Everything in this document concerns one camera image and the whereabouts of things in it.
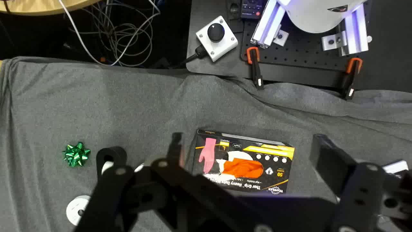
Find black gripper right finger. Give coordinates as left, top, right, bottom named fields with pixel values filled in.
left=310, top=132, right=412, bottom=232

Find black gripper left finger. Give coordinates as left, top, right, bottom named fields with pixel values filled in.
left=75, top=131, right=259, bottom=232

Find small white flat box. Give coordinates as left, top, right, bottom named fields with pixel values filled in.
left=383, top=159, right=410, bottom=175

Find black glove box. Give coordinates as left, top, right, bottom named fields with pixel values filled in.
left=188, top=126, right=296, bottom=195

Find white emergency stop box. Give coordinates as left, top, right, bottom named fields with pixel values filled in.
left=195, top=15, right=240, bottom=63

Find white ribbon spool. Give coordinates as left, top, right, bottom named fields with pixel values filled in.
left=101, top=159, right=146, bottom=175
left=65, top=193, right=93, bottom=226

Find green gift bow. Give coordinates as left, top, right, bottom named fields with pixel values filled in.
left=62, top=140, right=93, bottom=167

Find grey table cloth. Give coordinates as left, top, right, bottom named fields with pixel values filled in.
left=0, top=55, right=412, bottom=232

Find orange and black clamp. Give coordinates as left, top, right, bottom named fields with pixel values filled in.
left=340, top=56, right=364, bottom=100
left=245, top=45, right=264, bottom=88

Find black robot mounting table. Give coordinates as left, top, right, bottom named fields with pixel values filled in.
left=186, top=0, right=412, bottom=94

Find round wooden table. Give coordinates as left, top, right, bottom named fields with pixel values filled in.
left=0, top=0, right=103, bottom=17

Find dark control pendant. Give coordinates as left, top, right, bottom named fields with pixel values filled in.
left=240, top=0, right=264, bottom=20

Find black emergency stop cable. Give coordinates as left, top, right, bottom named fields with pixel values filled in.
left=183, top=43, right=209, bottom=66

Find aluminium rail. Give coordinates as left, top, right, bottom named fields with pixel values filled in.
left=250, top=0, right=294, bottom=48
left=340, top=2, right=371, bottom=57

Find grey cable coil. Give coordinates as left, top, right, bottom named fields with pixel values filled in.
left=81, top=0, right=156, bottom=65

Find white cable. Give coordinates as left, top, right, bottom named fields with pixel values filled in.
left=57, top=0, right=162, bottom=68

